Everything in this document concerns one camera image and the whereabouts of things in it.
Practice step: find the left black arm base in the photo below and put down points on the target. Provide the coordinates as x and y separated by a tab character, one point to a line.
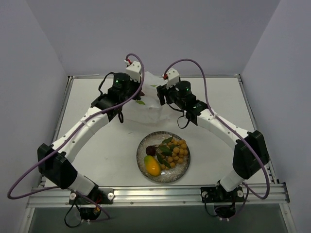
90	207

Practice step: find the white lemon-print plastic bag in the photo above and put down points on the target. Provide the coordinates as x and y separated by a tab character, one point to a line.
148	110

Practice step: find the dark red fake plum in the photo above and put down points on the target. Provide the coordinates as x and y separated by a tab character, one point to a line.
151	150

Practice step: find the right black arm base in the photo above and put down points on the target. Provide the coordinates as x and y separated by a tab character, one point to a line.
219	203

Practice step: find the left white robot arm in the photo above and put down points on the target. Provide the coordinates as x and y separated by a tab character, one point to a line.
55	160

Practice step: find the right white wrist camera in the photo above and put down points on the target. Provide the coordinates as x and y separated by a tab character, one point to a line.
172	77

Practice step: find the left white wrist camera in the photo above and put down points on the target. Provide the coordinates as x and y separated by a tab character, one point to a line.
133	69

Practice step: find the yellow fake longan bunch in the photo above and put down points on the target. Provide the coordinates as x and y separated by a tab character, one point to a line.
172	152

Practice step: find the yellow green fake mango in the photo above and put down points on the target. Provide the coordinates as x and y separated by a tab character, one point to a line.
152	166

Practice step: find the aluminium front rail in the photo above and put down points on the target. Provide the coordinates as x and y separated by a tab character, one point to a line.
125	196

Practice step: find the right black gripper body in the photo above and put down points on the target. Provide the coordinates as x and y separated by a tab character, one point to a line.
162	94

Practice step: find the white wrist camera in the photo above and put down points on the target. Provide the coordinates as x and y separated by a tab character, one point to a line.
133	69
172	77

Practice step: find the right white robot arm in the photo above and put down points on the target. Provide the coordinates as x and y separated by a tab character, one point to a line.
250	151

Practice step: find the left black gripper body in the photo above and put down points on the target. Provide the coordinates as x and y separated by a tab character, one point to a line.
135	93

